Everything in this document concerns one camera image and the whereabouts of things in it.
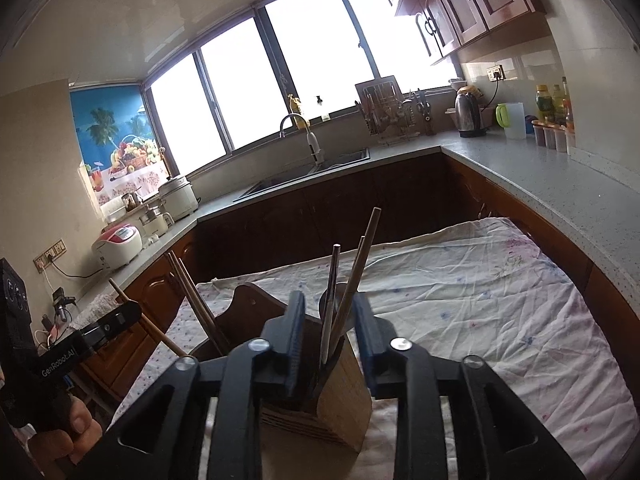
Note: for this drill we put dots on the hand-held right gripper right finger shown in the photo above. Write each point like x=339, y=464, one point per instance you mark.
x=364, y=340

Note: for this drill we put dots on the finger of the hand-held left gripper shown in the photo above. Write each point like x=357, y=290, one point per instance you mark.
x=117, y=317

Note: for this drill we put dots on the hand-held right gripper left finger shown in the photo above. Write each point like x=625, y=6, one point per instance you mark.
x=295, y=340

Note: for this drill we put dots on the wooden chopstick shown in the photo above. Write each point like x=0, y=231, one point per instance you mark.
x=357, y=280
x=356, y=265
x=200, y=310
x=207, y=305
x=160, y=332

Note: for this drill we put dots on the metal chopstick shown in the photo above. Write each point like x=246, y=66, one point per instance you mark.
x=331, y=300

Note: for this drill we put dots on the wooden slatted utensil holder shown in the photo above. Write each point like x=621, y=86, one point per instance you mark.
x=345, y=395

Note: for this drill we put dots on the person's left hand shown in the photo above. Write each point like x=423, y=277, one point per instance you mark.
x=75, y=430

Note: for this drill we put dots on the red and white rice cooker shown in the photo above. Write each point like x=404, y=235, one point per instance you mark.
x=117, y=245

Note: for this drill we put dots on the white blender appliance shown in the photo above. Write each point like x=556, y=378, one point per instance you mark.
x=155, y=220

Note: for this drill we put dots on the brown wooden lower cabinets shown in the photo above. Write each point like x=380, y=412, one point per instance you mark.
x=300, y=225

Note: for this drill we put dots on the brown wooden cabinets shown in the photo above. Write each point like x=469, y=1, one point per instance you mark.
x=300, y=225
x=465, y=5

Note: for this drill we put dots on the white floral tablecloth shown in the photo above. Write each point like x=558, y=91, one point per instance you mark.
x=475, y=300

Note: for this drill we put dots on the tall white rice cooker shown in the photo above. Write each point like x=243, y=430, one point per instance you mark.
x=179, y=197

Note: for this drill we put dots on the steel kitchen sink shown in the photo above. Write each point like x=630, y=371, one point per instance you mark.
x=310, y=172

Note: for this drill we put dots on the steel kitchen faucet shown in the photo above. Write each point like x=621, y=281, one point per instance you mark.
x=312, y=145

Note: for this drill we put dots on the grey speckled countertop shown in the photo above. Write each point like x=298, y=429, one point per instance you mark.
x=525, y=170

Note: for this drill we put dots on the knife and scissors holder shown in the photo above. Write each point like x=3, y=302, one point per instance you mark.
x=425, y=110

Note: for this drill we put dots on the steel electric kettle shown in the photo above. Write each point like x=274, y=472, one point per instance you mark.
x=470, y=115

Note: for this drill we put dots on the spice jar set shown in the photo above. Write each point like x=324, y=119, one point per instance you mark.
x=552, y=137

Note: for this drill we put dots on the kitchen window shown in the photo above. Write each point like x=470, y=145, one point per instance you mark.
x=310, y=60

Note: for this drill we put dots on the yellow cooking oil bottle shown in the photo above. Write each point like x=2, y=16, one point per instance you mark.
x=543, y=105

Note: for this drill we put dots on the green cooking oil bottle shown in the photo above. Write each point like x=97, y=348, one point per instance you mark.
x=558, y=105

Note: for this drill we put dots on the red sauce bottle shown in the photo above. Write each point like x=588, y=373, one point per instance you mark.
x=568, y=107

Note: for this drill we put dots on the brown wooden upper cabinets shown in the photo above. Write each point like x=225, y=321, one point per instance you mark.
x=465, y=5

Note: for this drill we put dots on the wall outlet strip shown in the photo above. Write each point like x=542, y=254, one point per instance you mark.
x=50, y=256

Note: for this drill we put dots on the fruit wall poster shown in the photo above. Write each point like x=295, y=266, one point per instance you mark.
x=117, y=145

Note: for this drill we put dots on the wall power outlet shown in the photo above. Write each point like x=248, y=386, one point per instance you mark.
x=496, y=73

